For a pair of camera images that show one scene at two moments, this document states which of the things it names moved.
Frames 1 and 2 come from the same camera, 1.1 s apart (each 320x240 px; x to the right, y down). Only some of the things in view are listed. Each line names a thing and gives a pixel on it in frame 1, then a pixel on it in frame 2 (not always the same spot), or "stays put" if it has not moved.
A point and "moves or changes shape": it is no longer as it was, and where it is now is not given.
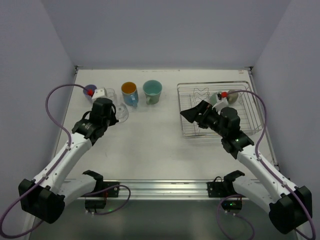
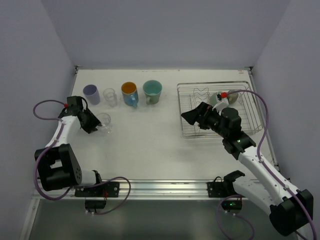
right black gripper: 201,115 stays put
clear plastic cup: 122,112 moves or changes shape
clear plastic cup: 111,94 stays put
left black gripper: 113,119 → 89,122
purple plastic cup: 90,91 stays put
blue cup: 129,91 stays put
